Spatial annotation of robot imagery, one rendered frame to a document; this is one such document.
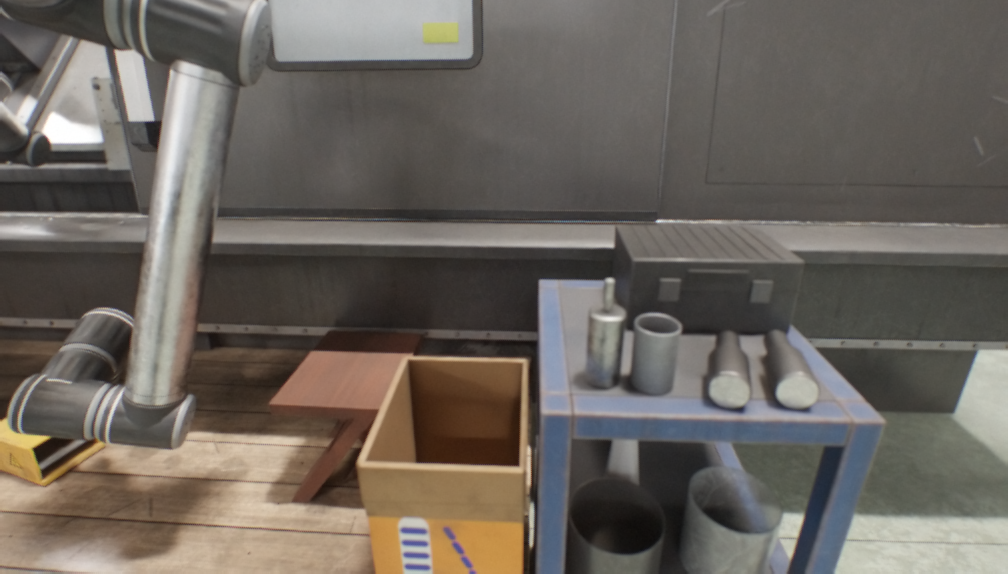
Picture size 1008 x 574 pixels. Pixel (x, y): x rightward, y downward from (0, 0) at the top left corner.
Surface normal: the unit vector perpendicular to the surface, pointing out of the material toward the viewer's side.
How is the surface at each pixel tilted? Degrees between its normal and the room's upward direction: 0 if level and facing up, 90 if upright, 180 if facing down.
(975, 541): 0
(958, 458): 0
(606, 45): 87
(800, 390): 90
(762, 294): 90
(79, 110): 45
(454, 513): 90
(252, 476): 0
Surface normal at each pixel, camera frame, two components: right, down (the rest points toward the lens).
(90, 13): 0.09, 0.66
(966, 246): -0.04, -0.62
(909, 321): -0.06, 0.36
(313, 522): 0.00, -0.93
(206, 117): 0.65, 0.36
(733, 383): -0.37, 0.33
